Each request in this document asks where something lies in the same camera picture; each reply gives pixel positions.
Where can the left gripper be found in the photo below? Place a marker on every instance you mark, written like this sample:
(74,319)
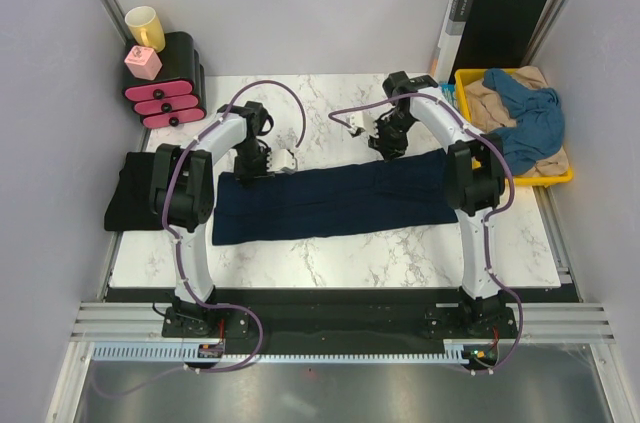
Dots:
(247,177)

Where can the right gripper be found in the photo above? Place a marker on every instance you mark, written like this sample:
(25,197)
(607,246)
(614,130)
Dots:
(389,150)

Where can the navy blue t shirt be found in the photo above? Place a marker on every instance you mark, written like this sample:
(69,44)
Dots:
(340,201)

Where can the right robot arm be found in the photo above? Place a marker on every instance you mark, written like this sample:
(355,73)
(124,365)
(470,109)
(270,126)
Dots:
(474,179)

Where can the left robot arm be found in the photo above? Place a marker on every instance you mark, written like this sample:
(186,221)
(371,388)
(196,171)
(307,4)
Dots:
(182,188)

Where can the blue small book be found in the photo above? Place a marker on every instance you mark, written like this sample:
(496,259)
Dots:
(450,94)

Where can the black pink drawer unit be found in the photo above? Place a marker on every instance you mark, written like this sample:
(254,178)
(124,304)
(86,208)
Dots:
(177,95)

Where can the beige t shirt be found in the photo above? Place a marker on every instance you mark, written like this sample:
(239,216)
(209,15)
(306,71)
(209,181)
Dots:
(526,114)

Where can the folded black t shirt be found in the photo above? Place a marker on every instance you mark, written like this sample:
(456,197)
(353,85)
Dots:
(129,208)

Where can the pink cube box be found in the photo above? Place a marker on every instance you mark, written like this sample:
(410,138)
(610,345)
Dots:
(143,62)

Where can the black orange folder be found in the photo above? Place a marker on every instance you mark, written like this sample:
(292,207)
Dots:
(482,34)

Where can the yellow plastic bin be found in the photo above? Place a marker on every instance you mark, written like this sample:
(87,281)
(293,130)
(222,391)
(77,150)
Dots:
(550,178)

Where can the yellow mug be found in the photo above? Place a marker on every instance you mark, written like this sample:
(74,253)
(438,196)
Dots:
(145,27)

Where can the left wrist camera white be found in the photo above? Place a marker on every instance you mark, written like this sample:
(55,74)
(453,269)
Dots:
(282,161)

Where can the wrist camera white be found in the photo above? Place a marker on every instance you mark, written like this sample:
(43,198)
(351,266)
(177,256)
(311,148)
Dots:
(356,124)
(282,161)

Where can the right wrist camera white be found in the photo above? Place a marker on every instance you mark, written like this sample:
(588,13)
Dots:
(356,124)

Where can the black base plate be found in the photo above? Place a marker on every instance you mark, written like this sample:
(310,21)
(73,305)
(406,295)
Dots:
(341,322)

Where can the right cable duct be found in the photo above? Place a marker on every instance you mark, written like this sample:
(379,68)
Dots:
(486,353)

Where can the cable duct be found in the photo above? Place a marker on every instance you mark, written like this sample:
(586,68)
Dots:
(187,352)
(486,353)

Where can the left cable duct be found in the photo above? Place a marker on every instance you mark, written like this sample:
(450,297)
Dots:
(187,352)

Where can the aluminium rail frame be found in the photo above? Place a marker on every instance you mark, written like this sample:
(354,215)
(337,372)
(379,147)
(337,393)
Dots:
(564,368)

